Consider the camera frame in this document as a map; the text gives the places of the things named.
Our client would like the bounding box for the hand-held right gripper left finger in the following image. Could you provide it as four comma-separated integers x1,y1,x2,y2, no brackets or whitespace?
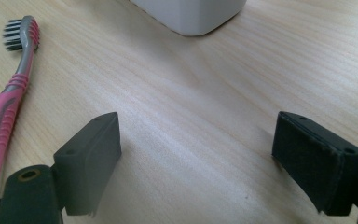
52,111,122,217

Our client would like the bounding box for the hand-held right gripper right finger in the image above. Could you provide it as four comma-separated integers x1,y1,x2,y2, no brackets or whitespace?
271,110,358,217

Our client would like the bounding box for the white square cup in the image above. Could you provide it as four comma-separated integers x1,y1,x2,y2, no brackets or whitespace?
130,0,248,37

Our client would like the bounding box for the pink and grey toothbrush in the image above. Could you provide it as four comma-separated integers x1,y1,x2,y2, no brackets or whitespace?
0,15,41,207

